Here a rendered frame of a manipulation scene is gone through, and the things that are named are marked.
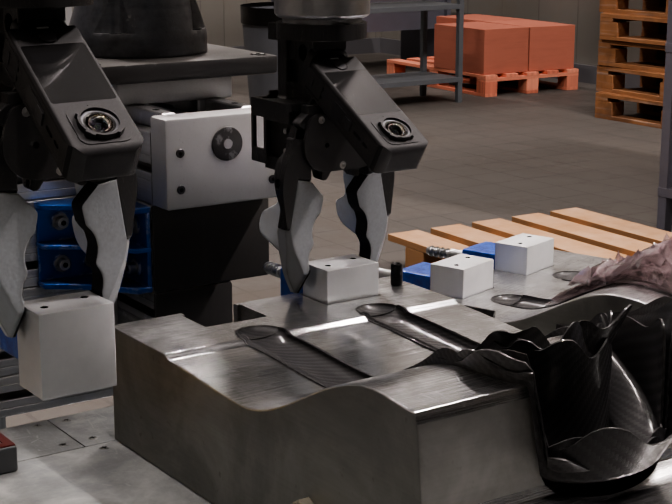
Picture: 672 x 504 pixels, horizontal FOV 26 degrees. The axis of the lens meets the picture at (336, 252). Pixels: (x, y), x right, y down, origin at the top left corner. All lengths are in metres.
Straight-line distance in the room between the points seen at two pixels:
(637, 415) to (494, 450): 0.14
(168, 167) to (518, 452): 0.67
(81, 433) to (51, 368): 0.25
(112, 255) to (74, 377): 0.08
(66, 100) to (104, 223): 0.11
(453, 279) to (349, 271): 0.17
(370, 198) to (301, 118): 0.09
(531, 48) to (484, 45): 0.38
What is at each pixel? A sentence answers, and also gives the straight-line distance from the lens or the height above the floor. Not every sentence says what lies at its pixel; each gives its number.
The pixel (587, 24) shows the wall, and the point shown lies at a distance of 10.07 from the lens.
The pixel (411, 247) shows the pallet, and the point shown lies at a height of 0.10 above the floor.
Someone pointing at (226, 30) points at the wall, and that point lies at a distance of 11.22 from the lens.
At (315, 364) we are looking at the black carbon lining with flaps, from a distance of 1.03.
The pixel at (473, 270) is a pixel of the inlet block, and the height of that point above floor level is 0.88.
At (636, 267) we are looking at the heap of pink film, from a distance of 1.21.
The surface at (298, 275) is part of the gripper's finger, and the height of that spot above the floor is 0.91.
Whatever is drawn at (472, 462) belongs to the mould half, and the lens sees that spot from 0.81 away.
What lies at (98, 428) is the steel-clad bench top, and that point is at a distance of 1.15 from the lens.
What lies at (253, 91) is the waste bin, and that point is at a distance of 7.40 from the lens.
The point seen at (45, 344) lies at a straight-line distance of 0.89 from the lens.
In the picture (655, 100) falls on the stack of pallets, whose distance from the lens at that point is 8.13.
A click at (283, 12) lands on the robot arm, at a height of 1.11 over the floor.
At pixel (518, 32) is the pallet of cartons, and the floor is 0.39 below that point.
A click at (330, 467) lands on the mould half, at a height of 0.87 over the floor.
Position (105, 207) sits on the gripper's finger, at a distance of 0.91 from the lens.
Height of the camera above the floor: 1.20
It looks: 14 degrees down
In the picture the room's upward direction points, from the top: straight up
